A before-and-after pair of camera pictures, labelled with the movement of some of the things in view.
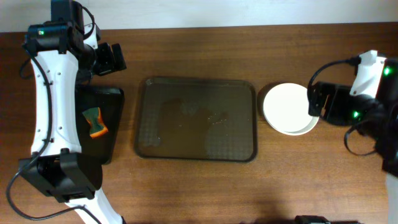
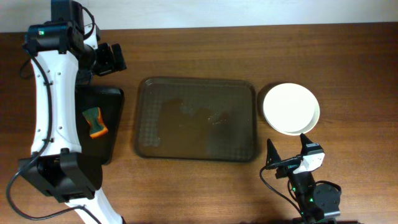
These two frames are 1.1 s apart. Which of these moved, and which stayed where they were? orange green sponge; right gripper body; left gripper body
Moved: right gripper body
Stayed: orange green sponge; left gripper body
